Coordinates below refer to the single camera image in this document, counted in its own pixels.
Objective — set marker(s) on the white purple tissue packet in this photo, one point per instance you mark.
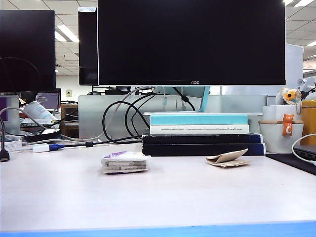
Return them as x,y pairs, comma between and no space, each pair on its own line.
123,165

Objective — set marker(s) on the teal book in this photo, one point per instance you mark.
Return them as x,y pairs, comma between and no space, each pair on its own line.
197,119

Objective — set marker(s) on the white book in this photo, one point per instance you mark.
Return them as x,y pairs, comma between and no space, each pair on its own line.
197,129

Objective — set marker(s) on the black flat box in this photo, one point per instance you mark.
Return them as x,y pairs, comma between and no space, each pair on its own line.
197,138
187,149

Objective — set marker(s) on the teal silver monitor stand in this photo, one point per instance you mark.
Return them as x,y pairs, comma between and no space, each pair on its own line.
204,98

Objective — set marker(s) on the grey partition panel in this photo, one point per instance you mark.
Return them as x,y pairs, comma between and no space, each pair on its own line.
91,116

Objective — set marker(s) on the black AOC monitor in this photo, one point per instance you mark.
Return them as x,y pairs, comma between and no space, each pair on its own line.
190,42

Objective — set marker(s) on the wooden cabinet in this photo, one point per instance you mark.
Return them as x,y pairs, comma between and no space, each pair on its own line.
70,123

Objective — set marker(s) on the black monitor with white sticker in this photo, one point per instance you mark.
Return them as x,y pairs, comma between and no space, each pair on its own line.
88,49

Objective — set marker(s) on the blue VGA connector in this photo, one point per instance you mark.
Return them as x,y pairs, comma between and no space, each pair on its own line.
56,146

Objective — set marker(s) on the small purple-screen monitor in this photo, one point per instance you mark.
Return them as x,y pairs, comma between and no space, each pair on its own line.
50,100

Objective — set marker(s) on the white cup wooden lid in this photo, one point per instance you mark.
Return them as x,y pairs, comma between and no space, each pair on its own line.
271,138

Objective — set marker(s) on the white square holder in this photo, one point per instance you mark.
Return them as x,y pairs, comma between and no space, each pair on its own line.
274,112

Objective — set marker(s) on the black flat device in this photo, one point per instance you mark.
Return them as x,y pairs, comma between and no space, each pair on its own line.
42,135

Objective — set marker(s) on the white printed bottle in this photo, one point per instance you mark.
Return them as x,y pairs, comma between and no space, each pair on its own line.
38,109

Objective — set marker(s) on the white adapter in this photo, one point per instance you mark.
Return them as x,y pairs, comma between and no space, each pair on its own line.
40,148

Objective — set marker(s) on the magazine stack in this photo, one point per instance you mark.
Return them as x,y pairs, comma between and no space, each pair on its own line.
32,123

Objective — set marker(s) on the orange cat figurine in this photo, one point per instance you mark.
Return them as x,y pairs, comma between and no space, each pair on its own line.
287,126

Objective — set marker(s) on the sunflower plush charm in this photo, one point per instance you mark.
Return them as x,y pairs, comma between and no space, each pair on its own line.
289,95

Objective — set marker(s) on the black mouse pad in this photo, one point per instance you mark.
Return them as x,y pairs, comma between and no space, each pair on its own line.
291,161

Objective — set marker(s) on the white board panel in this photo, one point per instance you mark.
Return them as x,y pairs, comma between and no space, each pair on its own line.
294,64

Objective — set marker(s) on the small white box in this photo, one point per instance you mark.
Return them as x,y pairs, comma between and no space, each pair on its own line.
10,145

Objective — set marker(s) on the black computer monitor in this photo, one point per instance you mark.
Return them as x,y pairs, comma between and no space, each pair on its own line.
24,49

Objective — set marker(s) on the yellow canister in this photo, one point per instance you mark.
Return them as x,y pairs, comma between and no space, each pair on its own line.
309,118

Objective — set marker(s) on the grey laptop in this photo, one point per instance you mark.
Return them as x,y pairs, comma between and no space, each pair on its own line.
307,151

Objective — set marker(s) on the black HDMI plug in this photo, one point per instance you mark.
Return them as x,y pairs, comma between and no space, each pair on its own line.
4,156

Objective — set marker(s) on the wall socket plate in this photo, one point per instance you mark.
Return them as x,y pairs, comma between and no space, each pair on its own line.
68,93

